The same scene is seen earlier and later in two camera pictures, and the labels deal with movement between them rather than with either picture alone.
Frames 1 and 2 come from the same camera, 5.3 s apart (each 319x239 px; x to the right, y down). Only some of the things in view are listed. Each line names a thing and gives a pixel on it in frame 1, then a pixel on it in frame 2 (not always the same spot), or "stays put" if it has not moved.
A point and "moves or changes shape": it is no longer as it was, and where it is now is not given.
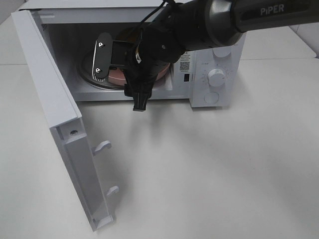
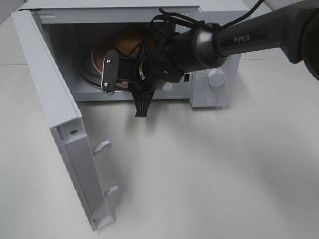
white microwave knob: (216, 77) stays put
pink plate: (118, 76) moves or changes shape
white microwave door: (66, 122) stays put
